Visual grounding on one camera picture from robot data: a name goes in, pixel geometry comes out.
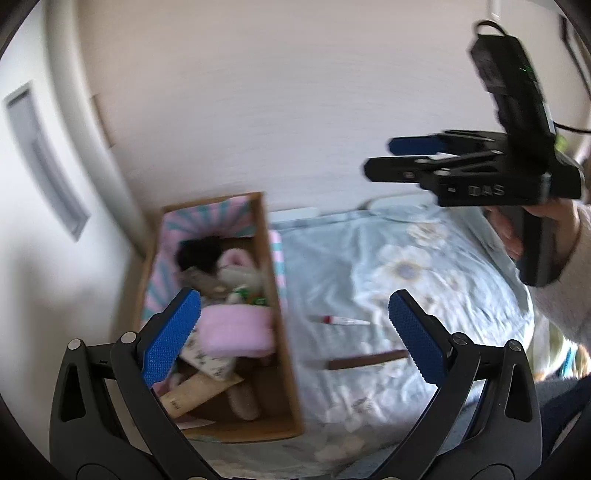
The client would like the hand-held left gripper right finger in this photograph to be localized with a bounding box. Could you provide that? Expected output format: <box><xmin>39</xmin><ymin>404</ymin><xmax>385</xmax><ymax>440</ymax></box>
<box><xmin>388</xmin><ymin>289</ymin><xmax>543</xmax><ymax>480</ymax></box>

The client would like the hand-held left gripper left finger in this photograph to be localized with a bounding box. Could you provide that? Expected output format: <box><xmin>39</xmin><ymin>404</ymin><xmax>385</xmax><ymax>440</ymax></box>
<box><xmin>48</xmin><ymin>287</ymin><xmax>218</xmax><ymax>480</ymax></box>

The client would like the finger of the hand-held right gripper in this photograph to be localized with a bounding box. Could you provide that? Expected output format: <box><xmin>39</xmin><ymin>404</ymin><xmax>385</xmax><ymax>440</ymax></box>
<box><xmin>388</xmin><ymin>130</ymin><xmax>505</xmax><ymax>158</ymax></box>
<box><xmin>363</xmin><ymin>150</ymin><xmax>505</xmax><ymax>186</ymax></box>

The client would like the white printed tissue pack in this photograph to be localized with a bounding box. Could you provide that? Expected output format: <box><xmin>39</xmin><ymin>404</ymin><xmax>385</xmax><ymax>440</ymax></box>
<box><xmin>180</xmin><ymin>330</ymin><xmax>237</xmax><ymax>382</ymax></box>

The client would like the pink fluffy wristband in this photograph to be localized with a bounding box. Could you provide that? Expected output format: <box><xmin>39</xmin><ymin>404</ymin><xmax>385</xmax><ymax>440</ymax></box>
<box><xmin>196</xmin><ymin>305</ymin><xmax>276</xmax><ymax>359</ymax></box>

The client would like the black scrunchie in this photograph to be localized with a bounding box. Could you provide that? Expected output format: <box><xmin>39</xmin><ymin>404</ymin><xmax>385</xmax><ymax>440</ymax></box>
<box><xmin>175</xmin><ymin>235</ymin><xmax>225</xmax><ymax>273</ymax></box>

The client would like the green frog toy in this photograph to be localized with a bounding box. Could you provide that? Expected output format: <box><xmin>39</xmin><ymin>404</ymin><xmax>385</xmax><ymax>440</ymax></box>
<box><xmin>230</xmin><ymin>285</ymin><xmax>269</xmax><ymax>308</ymax></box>

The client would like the cardboard box with pink lining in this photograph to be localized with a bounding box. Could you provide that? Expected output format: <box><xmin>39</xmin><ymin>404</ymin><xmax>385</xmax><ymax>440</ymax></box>
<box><xmin>133</xmin><ymin>191</ymin><xmax>305</xmax><ymax>445</ymax></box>

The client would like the person's right forearm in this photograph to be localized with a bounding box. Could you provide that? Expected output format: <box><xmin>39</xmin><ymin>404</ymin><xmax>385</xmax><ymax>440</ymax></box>
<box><xmin>531</xmin><ymin>217</ymin><xmax>591</xmax><ymax>348</ymax></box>

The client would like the person's right hand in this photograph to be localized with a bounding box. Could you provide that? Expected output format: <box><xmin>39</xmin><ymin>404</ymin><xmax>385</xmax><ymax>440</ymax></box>
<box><xmin>482</xmin><ymin>198</ymin><xmax>581</xmax><ymax>262</ymax></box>

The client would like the brown stick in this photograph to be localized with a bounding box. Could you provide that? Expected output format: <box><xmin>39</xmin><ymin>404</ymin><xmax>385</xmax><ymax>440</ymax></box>
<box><xmin>305</xmin><ymin>349</ymin><xmax>410</xmax><ymax>372</ymax></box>

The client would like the white and red pen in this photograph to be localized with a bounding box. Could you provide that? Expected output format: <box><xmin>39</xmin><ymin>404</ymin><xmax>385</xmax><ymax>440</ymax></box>
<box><xmin>308</xmin><ymin>315</ymin><xmax>371</xmax><ymax>327</ymax></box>

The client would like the pale blue floral cloth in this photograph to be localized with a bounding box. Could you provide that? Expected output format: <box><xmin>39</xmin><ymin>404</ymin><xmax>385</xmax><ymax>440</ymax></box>
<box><xmin>194</xmin><ymin>203</ymin><xmax>537</xmax><ymax>480</ymax></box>

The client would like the person's dark trouser leg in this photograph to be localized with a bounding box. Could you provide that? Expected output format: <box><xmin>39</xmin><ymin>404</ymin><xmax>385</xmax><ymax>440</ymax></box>
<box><xmin>536</xmin><ymin>376</ymin><xmax>591</xmax><ymax>464</ymax></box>

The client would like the grey recessed door handle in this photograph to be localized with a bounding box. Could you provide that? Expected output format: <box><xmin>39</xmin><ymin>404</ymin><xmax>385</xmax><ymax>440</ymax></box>
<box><xmin>4</xmin><ymin>82</ymin><xmax>91</xmax><ymax>241</ymax></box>

